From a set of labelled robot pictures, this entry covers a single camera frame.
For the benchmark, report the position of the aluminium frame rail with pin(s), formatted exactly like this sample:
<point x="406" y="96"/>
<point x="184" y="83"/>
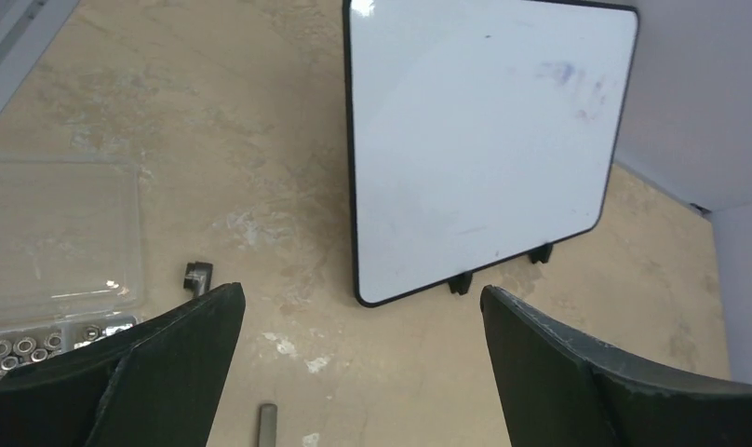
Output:
<point x="27" y="28"/>

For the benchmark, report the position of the white whiteboard black frame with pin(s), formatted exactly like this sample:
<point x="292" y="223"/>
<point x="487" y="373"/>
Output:
<point x="477" y="132"/>

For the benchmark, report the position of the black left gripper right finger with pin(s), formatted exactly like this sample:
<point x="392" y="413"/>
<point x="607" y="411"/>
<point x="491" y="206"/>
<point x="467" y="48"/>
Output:
<point x="559" y="386"/>

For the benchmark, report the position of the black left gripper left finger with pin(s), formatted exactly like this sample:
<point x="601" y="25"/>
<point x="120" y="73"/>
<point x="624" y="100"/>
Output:
<point x="158" y="383"/>

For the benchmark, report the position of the clear plastic screw box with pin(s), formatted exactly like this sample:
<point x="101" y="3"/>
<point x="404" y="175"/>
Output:
<point x="70" y="256"/>

